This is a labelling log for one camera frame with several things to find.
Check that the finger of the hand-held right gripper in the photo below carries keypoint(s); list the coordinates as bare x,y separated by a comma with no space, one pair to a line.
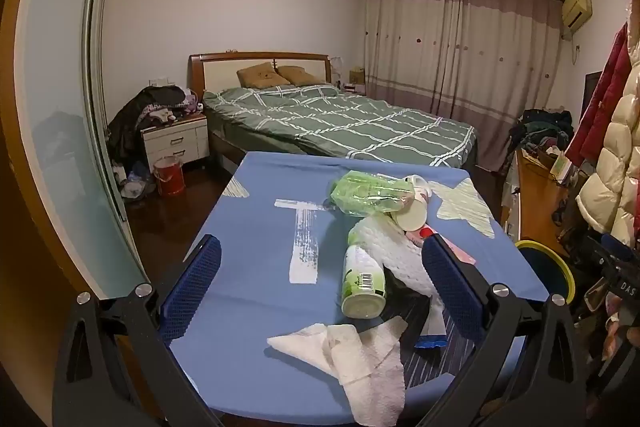
617,245

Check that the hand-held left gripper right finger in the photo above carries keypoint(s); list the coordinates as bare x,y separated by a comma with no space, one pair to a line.
450,287

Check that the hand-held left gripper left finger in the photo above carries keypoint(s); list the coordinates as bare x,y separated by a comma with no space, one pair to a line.
192,287

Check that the pink strawberry carton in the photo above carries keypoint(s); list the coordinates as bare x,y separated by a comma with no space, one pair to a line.
460,254

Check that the white and blue sachet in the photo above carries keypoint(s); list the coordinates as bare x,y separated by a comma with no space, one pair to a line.
430,343

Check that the white paper cup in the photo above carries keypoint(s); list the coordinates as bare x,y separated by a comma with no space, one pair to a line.
410,217

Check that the green and white bottle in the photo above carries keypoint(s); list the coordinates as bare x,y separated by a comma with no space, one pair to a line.
362,282

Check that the tissue pack with pink flower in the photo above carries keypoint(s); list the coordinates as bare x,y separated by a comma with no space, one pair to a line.
422,192

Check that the white tissue paper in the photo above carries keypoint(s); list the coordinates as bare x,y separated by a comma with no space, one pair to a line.
360,357

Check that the green plastic wrapper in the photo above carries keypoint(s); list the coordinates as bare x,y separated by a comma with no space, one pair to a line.
370,192

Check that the blue star print tablecloth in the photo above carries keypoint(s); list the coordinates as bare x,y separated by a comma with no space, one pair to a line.
250,232

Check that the dark striped cloth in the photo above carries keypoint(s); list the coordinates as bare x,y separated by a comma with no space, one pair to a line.
430,367

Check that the cream puffer jacket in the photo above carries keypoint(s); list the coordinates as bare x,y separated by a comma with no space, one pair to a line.
617,157

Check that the wooden desk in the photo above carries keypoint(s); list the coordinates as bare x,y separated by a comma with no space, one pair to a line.
537,197

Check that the green box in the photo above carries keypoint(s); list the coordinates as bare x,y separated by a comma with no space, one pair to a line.
560,167

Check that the red bucket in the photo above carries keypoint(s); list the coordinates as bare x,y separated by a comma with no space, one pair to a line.
169,177

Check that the clutter pile on floor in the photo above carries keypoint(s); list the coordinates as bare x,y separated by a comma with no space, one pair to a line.
135,184

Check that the clothes pile on desk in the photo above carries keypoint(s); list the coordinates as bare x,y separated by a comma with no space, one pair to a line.
542,129

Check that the red coat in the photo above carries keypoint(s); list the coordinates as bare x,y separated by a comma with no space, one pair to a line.
602,107

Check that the white nightstand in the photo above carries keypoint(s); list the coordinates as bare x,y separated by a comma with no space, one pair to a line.
175,142

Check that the black screen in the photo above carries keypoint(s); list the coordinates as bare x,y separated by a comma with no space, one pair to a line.
591,94

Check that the pile of dark clothes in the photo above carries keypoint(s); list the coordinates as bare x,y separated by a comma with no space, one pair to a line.
135,117

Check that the green plaid duvet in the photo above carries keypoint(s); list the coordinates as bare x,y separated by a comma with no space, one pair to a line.
340,122

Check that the glass wardrobe sliding door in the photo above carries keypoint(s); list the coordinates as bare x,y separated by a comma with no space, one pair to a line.
65,132

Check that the wooden bed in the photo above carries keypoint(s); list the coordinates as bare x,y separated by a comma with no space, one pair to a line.
220,72

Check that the brown pillow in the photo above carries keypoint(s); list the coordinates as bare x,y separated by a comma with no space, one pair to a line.
262,76
300,76

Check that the beige and pink curtain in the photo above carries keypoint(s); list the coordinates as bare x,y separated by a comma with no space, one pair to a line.
465,57

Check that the brown box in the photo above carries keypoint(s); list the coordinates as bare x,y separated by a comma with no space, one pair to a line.
357,76

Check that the wall air conditioner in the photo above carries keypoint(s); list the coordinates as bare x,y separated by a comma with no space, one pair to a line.
576,7

